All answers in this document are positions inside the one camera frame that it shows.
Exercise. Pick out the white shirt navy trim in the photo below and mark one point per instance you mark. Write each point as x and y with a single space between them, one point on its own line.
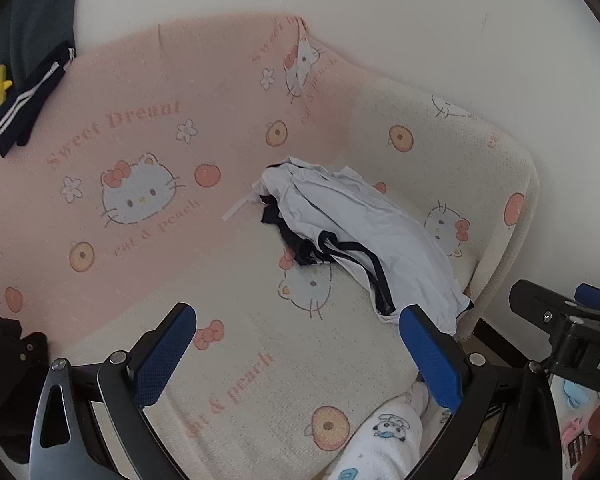
328 219

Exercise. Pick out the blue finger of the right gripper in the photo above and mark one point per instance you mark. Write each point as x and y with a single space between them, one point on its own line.
547 310
588 295

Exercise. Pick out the pink cream Hello Kitty blanket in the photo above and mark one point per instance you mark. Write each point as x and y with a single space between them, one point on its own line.
136 192

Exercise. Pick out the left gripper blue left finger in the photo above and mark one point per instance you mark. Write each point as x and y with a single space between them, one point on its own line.
130 381

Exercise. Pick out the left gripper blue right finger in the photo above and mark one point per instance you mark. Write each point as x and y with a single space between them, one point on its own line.
458 382

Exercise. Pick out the navy white-striped folded garment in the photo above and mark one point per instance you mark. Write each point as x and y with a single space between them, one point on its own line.
21 109

